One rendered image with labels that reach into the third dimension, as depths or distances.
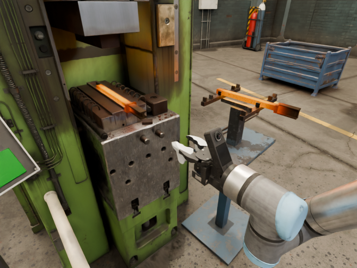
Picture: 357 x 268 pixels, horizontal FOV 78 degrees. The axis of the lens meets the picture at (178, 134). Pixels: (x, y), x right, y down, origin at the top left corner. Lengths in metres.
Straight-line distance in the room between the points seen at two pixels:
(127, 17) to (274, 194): 0.71
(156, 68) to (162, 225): 0.95
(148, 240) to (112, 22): 1.15
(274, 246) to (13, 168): 0.66
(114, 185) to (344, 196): 0.79
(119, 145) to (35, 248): 1.12
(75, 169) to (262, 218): 0.85
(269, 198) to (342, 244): 1.46
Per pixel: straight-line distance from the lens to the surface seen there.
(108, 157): 0.90
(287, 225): 0.50
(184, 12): 1.21
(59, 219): 1.02
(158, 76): 1.13
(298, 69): 4.53
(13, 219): 2.10
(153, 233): 1.47
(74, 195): 1.21
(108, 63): 1.37
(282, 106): 1.04
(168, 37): 1.11
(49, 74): 0.94
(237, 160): 1.10
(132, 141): 0.92
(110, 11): 0.84
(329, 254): 1.84
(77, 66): 1.32
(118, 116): 0.91
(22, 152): 0.72
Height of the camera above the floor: 1.36
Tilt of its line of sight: 31 degrees down
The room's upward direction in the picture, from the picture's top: straight up
